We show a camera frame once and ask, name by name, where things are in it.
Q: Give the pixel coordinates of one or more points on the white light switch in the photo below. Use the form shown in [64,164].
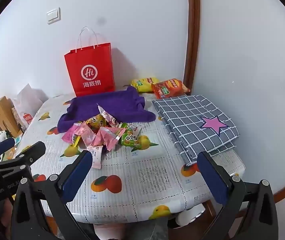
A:
[53,15]

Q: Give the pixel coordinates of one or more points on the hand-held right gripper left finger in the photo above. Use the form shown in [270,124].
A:
[78,175]

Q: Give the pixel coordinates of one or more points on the red paper bag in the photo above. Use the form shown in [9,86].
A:
[90,62]

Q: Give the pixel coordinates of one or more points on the white paper roll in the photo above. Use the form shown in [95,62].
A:
[190,215]

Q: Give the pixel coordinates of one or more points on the grey checked cloth pink star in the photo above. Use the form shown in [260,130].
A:
[190,120]

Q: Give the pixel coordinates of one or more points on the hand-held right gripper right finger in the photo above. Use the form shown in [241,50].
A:
[211,177]

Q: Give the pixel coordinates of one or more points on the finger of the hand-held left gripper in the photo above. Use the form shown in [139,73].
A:
[32,152]
[5,145]

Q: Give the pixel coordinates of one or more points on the wooden furniture frame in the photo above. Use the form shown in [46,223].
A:
[0,115]

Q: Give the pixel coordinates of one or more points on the green snack wrapper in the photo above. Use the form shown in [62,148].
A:
[130,138]

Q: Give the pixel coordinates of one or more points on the fruit print tablecloth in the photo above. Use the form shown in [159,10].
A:
[145,175]

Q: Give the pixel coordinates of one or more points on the yellow chip bag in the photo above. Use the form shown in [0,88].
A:
[142,85]

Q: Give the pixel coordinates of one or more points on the wooden door frame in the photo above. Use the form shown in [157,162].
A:
[192,30]

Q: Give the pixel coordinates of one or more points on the pile of snack packets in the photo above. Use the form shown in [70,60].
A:
[107,135]

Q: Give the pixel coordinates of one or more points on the orange chip bag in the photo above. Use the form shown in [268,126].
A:
[168,87]

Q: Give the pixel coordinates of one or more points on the white plastic bag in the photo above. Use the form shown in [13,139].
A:
[30,97]

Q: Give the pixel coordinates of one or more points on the purple towel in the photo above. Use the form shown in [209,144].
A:
[112,105]

